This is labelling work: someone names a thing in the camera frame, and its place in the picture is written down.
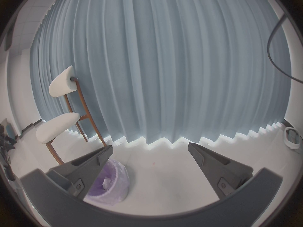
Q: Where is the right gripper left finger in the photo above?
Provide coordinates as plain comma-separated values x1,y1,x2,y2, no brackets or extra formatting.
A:
48,145,113,199

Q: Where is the pale blue curtain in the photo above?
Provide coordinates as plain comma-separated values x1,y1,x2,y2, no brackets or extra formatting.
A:
30,0,292,146

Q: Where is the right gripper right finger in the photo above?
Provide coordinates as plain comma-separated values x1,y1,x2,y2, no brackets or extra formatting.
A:
188,142,254,201

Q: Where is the white cushioned wooden chair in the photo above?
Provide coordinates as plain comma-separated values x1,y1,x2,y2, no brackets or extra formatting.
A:
36,65,107,165

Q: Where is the purple plastic bag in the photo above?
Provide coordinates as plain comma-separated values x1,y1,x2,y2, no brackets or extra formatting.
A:
84,159,130,207

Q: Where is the black cable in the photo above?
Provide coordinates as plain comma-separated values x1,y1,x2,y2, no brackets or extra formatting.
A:
267,13,303,84

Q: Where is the white trash bin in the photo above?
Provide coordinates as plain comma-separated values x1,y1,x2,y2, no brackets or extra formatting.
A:
86,160,129,206

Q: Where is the white oval ring object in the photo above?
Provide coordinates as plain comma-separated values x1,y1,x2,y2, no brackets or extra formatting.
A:
284,126,303,151

